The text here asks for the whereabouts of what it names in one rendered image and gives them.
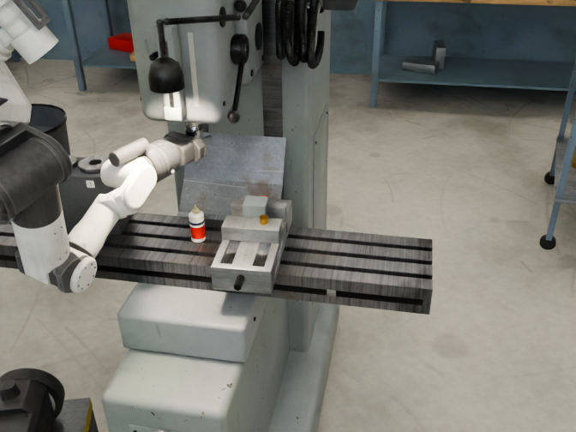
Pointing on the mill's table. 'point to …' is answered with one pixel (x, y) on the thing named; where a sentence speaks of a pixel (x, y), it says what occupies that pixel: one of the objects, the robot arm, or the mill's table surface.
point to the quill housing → (150, 14)
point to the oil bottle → (197, 225)
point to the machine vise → (252, 255)
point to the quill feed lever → (238, 49)
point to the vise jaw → (251, 230)
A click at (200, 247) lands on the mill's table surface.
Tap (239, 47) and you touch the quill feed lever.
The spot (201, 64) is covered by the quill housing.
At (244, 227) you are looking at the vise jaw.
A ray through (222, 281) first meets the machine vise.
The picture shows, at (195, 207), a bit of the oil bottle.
